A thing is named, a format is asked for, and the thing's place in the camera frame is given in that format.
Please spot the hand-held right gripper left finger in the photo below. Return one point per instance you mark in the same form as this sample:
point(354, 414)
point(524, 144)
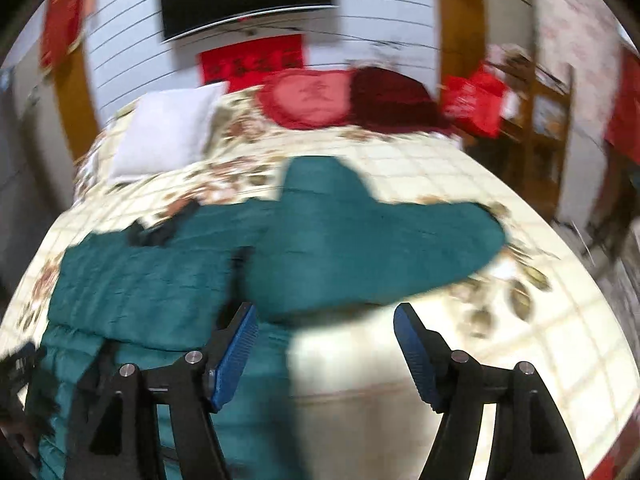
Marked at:
point(235, 355)

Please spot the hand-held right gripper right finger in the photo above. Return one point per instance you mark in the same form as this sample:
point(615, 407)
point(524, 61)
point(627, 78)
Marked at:
point(415, 360)

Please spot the dark green puffer jacket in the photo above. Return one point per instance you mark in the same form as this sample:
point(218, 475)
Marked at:
point(350, 240)

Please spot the bed with floral checked sheet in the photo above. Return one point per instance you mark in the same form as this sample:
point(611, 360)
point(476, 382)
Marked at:
point(500, 320)

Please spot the white pillow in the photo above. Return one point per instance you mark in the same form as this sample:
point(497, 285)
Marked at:
point(165, 130)

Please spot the dark red ruffled pillow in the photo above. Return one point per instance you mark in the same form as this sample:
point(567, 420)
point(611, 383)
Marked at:
point(395, 100)

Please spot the wooden shelf rack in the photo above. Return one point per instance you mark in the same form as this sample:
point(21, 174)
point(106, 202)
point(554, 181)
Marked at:
point(542, 130)

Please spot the red shopping bag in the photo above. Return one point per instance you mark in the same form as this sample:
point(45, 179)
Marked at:
point(472, 102)

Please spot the red heart-shaped pillow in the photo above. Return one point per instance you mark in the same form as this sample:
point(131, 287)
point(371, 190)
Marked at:
point(305, 97)

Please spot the red cloth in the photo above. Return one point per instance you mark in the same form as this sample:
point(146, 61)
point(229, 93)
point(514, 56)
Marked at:
point(625, 105)

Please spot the floral curtain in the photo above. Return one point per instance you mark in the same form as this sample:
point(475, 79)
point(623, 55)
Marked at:
point(575, 35)

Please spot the red hanging knot decoration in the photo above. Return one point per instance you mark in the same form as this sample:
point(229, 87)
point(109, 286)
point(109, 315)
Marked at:
point(62, 25)

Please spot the wooden wall panel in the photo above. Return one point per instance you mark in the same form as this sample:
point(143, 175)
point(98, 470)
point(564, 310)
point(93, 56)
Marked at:
point(75, 105)
point(460, 20)

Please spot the red wall banner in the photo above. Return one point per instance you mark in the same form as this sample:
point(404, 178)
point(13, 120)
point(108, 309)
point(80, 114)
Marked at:
point(250, 60)

